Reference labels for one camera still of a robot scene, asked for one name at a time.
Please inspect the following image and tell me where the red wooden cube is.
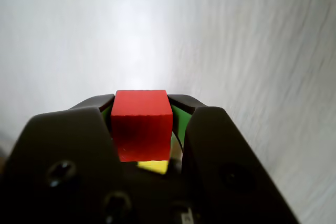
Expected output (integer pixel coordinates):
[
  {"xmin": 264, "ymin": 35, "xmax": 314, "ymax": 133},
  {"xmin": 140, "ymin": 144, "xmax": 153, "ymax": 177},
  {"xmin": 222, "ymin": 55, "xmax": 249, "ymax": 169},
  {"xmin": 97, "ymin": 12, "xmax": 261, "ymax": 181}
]
[{"xmin": 110, "ymin": 89, "xmax": 174, "ymax": 163}]

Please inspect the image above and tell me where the yellow wooden cube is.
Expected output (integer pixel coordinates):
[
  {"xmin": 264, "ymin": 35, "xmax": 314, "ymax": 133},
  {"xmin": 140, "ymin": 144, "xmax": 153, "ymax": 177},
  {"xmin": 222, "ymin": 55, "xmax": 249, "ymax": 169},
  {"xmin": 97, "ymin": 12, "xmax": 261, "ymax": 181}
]
[{"xmin": 137, "ymin": 160, "xmax": 170, "ymax": 175}]

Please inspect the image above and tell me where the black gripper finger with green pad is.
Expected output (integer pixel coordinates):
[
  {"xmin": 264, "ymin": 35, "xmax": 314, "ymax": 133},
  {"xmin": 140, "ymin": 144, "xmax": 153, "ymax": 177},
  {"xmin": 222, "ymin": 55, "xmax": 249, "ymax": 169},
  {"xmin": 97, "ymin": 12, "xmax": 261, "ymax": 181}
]
[
  {"xmin": 0, "ymin": 93, "xmax": 127, "ymax": 224},
  {"xmin": 167, "ymin": 93, "xmax": 301, "ymax": 224}
]

